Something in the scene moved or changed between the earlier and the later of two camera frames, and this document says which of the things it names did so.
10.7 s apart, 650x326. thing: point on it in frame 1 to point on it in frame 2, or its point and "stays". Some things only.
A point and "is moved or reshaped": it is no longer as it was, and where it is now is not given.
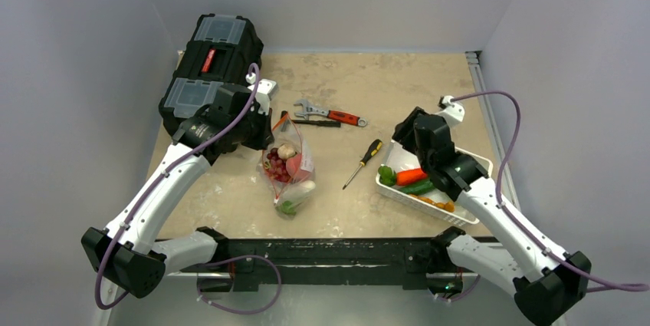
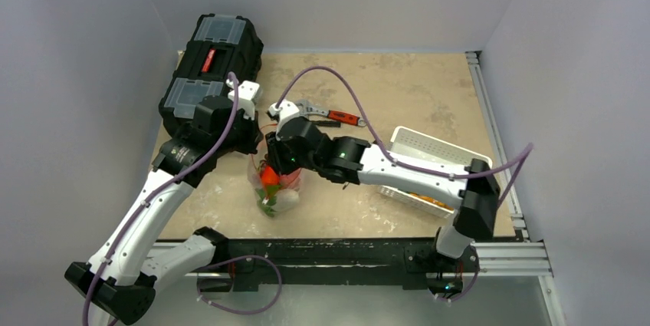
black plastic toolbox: (219, 54) stays
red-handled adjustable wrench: (308, 110) stays
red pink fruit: (293, 167) is moved or reshaped
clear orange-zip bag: (286, 169) is moved or reshaped
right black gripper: (406, 127) to (274, 149)
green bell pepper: (387, 176) is moved or reshaped
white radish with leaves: (292, 195) to (282, 200)
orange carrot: (410, 176) is moved or reshaped
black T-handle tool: (319, 123) stays
